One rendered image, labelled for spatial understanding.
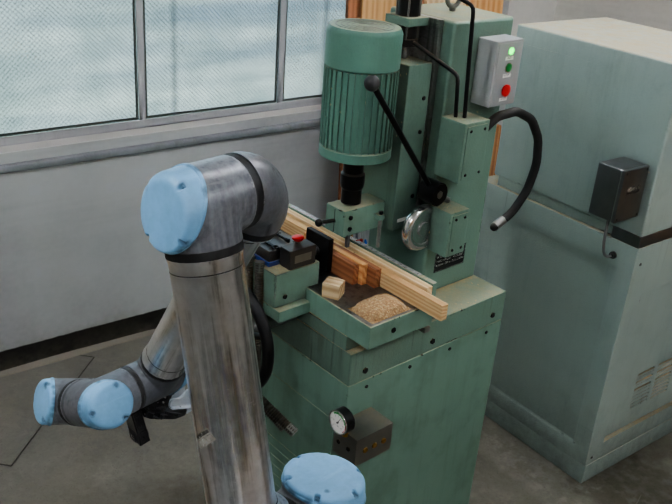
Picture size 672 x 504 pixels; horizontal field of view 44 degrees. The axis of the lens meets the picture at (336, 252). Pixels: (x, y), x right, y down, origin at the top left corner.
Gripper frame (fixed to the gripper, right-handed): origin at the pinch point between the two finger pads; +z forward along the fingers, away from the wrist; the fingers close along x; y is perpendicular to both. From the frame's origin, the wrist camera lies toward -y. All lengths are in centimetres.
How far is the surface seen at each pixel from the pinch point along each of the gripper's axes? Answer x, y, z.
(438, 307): -27, 38, 38
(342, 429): -20.9, 4.2, 27.8
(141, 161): 136, 28, 55
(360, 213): 3, 50, 35
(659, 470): -39, -10, 177
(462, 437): -14, -6, 90
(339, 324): -10.6, 26.1, 26.1
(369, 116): -2, 74, 22
